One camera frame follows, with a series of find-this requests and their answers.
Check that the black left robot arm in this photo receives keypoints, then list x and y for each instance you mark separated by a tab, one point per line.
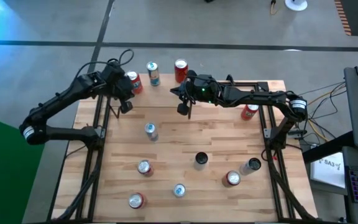
61	132

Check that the white SA3 sign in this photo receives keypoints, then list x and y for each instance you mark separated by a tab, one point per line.
328	172

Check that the black desk beam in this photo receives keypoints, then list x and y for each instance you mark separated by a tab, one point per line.
325	150

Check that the white round stand base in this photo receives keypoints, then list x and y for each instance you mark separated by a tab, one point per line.
296	5

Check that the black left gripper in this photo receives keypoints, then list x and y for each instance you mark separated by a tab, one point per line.
118	82

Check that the red Coca-Cola can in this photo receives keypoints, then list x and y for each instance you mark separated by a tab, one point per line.
181	71

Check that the black power connector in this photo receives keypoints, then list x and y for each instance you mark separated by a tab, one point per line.
297	133

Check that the wooden shelf black metal legs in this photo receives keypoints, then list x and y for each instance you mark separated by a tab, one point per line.
157	96

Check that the orange Fanta can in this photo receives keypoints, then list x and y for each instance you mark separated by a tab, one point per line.
136	83
249	112

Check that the silver blue Red Bull can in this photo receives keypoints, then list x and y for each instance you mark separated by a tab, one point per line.
179	190
151	131
153	74

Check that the green floor mat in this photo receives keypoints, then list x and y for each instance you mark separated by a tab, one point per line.
5	174

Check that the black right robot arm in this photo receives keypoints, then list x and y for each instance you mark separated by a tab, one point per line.
259	98

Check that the red soda can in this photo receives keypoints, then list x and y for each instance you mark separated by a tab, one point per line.
232	178
137	200
145	168

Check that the small red clip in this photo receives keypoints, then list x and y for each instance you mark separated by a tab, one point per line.
272	157

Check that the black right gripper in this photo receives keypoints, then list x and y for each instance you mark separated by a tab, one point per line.
202	88

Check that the white Celsius can black lid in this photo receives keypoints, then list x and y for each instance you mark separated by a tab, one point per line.
250	166
201	160

